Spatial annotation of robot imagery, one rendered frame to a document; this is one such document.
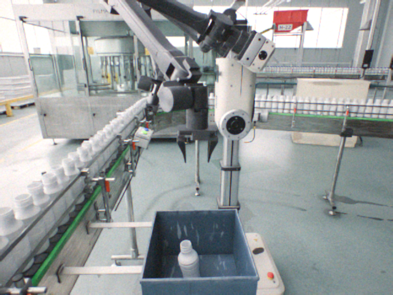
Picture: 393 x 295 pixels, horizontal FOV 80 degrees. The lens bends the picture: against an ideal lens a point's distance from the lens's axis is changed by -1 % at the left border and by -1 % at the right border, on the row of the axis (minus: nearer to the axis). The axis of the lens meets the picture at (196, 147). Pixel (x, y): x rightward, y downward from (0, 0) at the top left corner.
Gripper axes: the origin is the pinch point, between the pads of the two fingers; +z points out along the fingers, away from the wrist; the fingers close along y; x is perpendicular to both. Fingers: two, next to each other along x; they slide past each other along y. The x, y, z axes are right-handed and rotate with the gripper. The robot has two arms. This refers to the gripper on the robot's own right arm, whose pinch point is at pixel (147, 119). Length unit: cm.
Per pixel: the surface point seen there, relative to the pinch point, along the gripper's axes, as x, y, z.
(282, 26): 223, -581, -213
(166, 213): 21, 51, 19
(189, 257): 31, 65, 23
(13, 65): -680, -960, 222
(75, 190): -12, 53, 18
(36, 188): -17, 70, 9
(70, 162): -16, 52, 9
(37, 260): -10, 79, 24
